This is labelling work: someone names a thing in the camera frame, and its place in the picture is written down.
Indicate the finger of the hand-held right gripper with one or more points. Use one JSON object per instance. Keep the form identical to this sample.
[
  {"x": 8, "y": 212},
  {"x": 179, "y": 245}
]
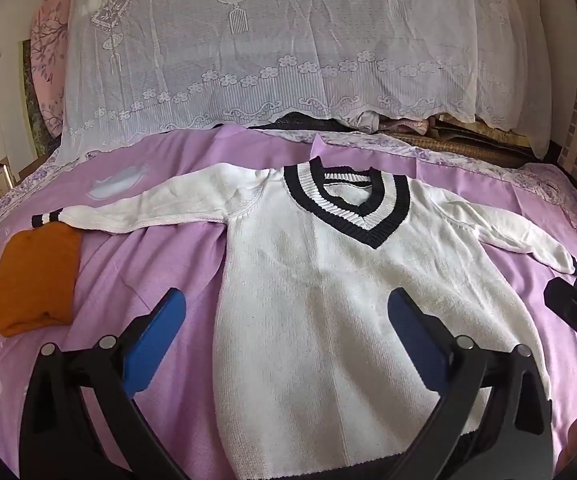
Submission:
[{"x": 575, "y": 305}]

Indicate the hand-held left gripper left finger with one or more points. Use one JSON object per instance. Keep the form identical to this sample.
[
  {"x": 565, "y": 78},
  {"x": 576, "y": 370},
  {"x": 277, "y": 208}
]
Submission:
[{"x": 156, "y": 340}]

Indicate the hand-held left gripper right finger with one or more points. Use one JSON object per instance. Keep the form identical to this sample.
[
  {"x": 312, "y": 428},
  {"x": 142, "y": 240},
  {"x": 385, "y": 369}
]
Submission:
[{"x": 413, "y": 340}]

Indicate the white sweater with black trim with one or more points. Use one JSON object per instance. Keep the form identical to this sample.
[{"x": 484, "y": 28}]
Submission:
[{"x": 318, "y": 310}]

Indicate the purple bed sheet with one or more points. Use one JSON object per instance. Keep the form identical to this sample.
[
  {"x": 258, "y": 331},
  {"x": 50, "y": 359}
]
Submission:
[{"x": 143, "y": 260}]

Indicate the folded orange cloth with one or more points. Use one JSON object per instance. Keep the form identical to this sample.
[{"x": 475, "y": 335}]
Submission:
[{"x": 33, "y": 280}]

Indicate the woven straw mat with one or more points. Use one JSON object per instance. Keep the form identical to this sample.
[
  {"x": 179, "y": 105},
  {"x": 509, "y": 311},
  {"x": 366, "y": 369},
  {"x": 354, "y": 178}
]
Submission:
[{"x": 478, "y": 147}]

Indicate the pile of folded pale cloths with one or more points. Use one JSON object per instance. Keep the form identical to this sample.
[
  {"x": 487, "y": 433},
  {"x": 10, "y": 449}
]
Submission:
[{"x": 398, "y": 124}]

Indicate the dark knitted cloth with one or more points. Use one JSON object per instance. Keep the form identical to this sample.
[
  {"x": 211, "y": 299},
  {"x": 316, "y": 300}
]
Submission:
[{"x": 293, "y": 121}]

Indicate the pink floral pillow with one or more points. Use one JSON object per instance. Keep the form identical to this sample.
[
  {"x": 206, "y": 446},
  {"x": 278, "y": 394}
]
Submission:
[{"x": 48, "y": 60}]

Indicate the white lace cover cloth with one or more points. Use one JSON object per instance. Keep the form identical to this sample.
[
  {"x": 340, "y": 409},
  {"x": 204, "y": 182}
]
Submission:
[{"x": 268, "y": 60}]

